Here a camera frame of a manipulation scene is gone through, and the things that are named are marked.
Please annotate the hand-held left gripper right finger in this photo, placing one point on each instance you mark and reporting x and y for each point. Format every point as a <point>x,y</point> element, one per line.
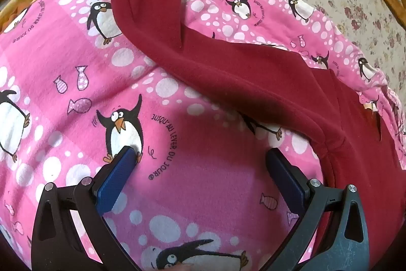
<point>284,178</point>

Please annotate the dark red fleece garment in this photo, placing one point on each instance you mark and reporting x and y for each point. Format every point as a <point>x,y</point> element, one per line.
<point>222,67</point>

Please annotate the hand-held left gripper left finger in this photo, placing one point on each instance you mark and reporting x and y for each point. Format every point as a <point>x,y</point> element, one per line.
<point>116,179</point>

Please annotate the pink penguin print blanket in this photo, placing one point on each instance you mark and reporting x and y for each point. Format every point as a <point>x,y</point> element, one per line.
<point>63,131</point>

